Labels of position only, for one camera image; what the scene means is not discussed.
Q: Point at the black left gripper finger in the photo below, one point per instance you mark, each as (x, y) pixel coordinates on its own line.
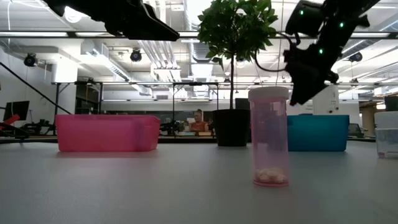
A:
(152, 28)

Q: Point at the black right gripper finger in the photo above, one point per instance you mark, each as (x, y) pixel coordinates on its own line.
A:
(303, 93)

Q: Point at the tall pink pill bottle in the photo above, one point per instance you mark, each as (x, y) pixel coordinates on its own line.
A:
(269, 140)

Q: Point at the clear jar with white lid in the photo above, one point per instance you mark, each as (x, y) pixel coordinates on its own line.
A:
(387, 137)

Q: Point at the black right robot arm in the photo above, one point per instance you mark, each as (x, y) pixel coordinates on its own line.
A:
(335, 34)

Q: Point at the blue plastic bin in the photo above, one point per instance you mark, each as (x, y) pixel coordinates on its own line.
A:
(320, 133)

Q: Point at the pink plastic bin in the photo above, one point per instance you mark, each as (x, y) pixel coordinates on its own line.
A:
(105, 133)

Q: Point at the white pillar box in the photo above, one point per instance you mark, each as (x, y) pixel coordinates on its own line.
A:
(329, 102)

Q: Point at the black ceiling spotlight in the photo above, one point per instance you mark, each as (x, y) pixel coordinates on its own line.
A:
(136, 55)
(355, 57)
(30, 59)

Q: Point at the black screen behind pot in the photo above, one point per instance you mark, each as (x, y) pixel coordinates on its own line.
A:
(242, 103)

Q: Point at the green leafy tree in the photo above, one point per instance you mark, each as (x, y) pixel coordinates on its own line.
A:
(236, 25)

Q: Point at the black shelf rack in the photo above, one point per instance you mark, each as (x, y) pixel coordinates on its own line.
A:
(87, 99)

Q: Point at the person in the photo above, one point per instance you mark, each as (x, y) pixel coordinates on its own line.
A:
(199, 126)

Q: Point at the black computer monitor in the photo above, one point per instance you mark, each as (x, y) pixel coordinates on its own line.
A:
(17, 109)

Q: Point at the red bar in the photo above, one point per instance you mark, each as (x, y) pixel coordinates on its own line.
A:
(11, 119)

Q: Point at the black metal frame stand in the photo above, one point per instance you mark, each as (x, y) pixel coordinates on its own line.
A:
(195, 83)

